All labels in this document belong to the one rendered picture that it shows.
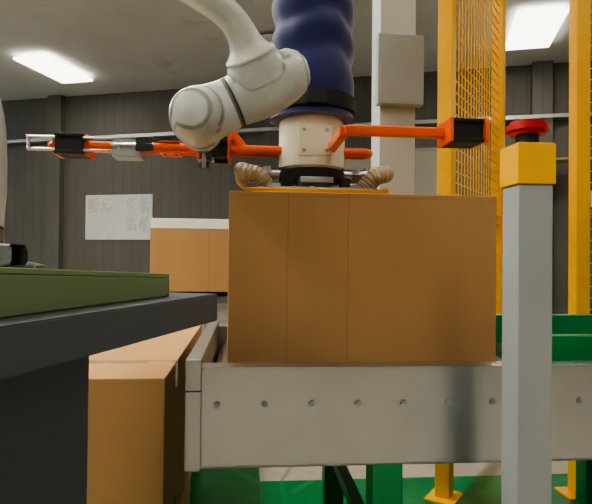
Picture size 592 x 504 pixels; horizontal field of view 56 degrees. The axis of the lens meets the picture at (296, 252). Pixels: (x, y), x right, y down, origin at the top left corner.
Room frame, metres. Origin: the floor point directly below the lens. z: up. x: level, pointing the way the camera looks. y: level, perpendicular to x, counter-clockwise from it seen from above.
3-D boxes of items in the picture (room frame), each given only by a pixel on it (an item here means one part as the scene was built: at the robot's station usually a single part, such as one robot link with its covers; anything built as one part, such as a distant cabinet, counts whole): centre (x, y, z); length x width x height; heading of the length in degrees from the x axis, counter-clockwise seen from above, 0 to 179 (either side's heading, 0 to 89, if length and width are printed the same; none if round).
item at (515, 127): (0.95, -0.40, 1.02); 0.07 x 0.07 x 0.04
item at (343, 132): (1.30, 0.15, 1.08); 0.93 x 0.30 x 0.04; 95
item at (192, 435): (1.39, 0.22, 0.48); 0.70 x 0.03 x 0.15; 5
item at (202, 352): (1.39, 0.22, 0.58); 0.70 x 0.03 x 0.06; 5
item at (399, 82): (2.37, -0.44, 1.62); 0.20 x 0.05 x 0.30; 95
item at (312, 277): (1.41, -0.13, 0.75); 0.60 x 0.40 x 0.40; 95
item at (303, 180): (1.43, -0.04, 1.01); 0.34 x 0.25 x 0.06; 95
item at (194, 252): (3.24, 0.51, 0.82); 0.60 x 0.40 x 0.40; 95
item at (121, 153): (1.39, 0.43, 1.07); 0.07 x 0.07 x 0.04; 5
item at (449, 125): (1.20, -0.36, 1.08); 0.09 x 0.08 x 0.05; 5
